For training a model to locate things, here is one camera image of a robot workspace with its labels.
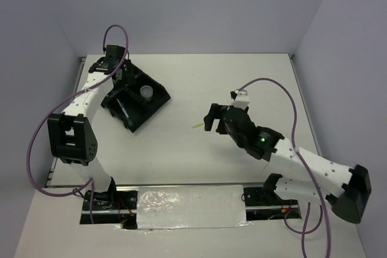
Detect yellow pen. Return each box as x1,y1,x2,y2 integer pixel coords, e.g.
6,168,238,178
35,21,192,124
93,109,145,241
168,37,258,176
192,122,204,129

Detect clear jar of pins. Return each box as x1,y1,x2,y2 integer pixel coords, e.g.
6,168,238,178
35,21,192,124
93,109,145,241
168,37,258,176
140,85,154,102

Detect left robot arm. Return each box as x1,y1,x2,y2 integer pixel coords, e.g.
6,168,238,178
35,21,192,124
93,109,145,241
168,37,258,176
47,45,128,209

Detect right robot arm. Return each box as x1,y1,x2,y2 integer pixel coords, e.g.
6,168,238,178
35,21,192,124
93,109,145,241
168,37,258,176
204,103,372,224

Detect black four-compartment organizer tray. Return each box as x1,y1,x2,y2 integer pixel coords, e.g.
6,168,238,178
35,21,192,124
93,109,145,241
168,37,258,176
101,66,171,133

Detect silver foil cover plate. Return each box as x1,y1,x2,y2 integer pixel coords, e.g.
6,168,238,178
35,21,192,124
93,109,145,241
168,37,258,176
137,185,249,230

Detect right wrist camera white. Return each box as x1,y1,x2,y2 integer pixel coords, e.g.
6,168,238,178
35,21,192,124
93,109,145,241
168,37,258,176
230,89,250,110

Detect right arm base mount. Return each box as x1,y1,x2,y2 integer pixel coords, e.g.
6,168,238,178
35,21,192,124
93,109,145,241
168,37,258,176
241,173,301,222

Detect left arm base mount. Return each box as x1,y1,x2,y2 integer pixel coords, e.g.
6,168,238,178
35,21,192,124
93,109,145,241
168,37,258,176
74,189,138,230

